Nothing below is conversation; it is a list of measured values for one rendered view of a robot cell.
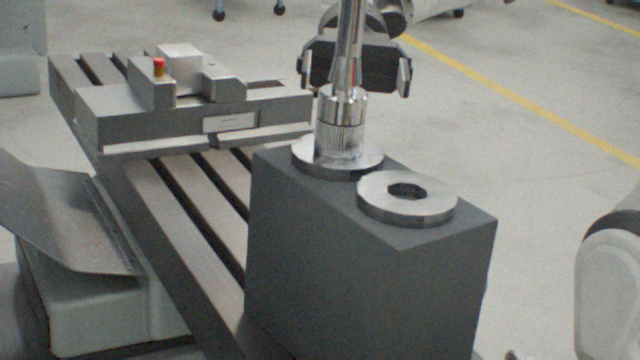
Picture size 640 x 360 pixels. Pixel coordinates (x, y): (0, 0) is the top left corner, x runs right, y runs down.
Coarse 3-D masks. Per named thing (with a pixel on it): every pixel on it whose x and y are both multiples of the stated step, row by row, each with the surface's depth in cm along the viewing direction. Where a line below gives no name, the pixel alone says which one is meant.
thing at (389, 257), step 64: (256, 192) 85; (320, 192) 77; (384, 192) 75; (448, 192) 76; (256, 256) 87; (320, 256) 78; (384, 256) 70; (448, 256) 73; (256, 320) 90; (320, 320) 80; (384, 320) 72; (448, 320) 77
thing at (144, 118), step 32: (128, 64) 131; (96, 96) 126; (128, 96) 128; (160, 96) 123; (192, 96) 129; (256, 96) 132; (288, 96) 133; (96, 128) 121; (128, 128) 122; (160, 128) 125; (192, 128) 127; (224, 128) 130; (256, 128) 133; (288, 128) 135; (96, 160) 122; (128, 160) 123
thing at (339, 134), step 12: (324, 108) 79; (324, 120) 80; (336, 120) 79; (348, 120) 79; (360, 120) 80; (324, 132) 80; (336, 132) 79; (348, 132) 80; (360, 132) 80; (324, 144) 80; (336, 144) 80; (348, 144) 80; (360, 144) 81; (324, 156) 81; (336, 156) 80; (348, 156) 81
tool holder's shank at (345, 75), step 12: (348, 0) 75; (360, 0) 76; (348, 12) 76; (360, 12) 76; (348, 24) 76; (360, 24) 76; (336, 36) 78; (348, 36) 77; (360, 36) 77; (336, 48) 78; (348, 48) 77; (360, 48) 78; (336, 60) 78; (348, 60) 78; (360, 60) 78; (336, 72) 78; (348, 72) 78; (360, 72) 79; (336, 84) 78; (348, 84) 78; (360, 84) 79
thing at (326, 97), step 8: (320, 88) 81; (328, 88) 80; (360, 88) 81; (320, 96) 79; (328, 96) 79; (336, 96) 79; (344, 96) 79; (352, 96) 79; (360, 96) 79; (368, 96) 80; (328, 104) 79; (336, 104) 78; (344, 104) 78; (352, 104) 78; (360, 104) 79
